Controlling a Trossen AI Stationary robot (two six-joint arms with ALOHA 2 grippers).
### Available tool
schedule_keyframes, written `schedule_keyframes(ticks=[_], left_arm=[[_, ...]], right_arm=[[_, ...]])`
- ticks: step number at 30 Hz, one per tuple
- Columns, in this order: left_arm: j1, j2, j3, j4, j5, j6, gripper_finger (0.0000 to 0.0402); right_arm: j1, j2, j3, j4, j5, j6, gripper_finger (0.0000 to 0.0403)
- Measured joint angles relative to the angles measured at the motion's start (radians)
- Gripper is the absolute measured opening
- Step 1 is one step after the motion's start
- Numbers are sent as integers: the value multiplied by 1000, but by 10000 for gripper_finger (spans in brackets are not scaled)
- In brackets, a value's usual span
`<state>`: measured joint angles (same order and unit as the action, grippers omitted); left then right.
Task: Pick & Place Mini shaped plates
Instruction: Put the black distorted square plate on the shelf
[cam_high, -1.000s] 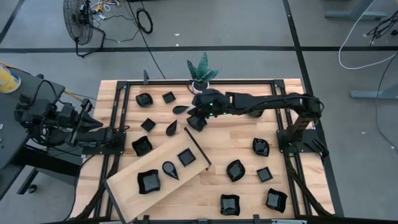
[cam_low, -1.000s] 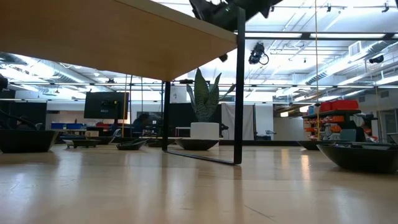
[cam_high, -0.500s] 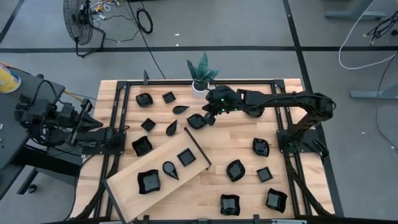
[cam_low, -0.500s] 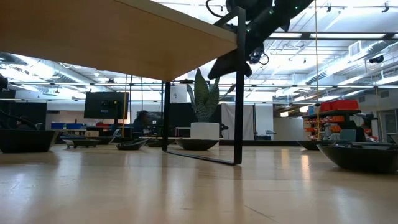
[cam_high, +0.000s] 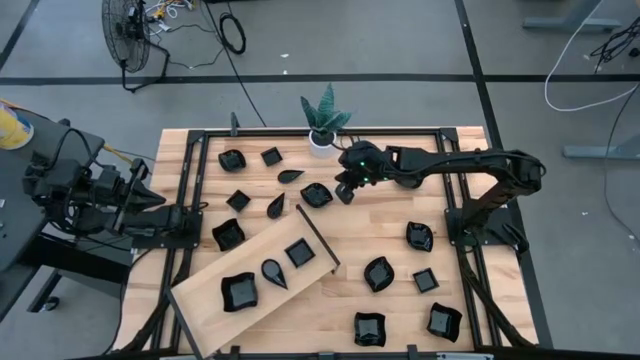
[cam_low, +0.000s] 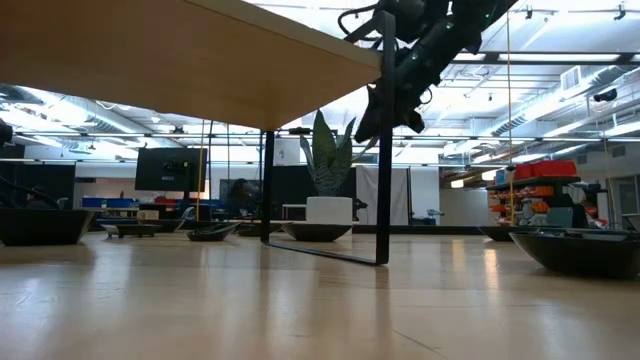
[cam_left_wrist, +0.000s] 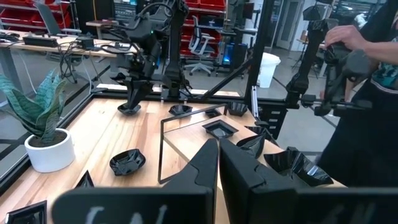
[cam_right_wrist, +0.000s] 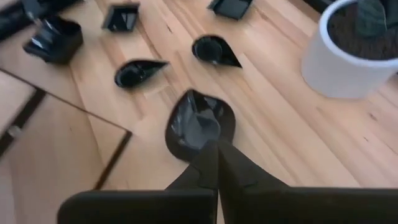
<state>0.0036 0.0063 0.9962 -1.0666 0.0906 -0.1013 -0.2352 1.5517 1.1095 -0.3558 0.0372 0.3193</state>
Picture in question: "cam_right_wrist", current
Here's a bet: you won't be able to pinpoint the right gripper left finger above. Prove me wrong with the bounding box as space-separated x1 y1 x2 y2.
57 139 219 224

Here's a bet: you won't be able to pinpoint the snake plant in white pot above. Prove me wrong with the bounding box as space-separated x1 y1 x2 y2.
300 0 398 100

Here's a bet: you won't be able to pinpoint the black teardrop mini plate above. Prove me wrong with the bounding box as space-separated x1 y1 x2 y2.
191 34 243 69
114 58 170 90

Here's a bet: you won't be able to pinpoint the wooden riser shelf black legs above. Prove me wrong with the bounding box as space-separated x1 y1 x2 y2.
0 67 133 224

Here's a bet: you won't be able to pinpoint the black wavy square mini plate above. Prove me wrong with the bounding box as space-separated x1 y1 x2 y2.
22 17 85 66

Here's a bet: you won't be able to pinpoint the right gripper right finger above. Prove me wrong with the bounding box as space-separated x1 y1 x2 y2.
218 139 398 224

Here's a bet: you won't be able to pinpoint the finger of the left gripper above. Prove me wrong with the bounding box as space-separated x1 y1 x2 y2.
0 7 43 43
21 0 85 19

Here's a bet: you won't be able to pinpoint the black rounded square mini plate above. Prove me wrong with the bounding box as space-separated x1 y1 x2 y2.
164 88 236 162

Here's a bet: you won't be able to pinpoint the black small square mini plate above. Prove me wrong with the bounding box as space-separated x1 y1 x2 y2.
207 0 254 21
101 2 141 34

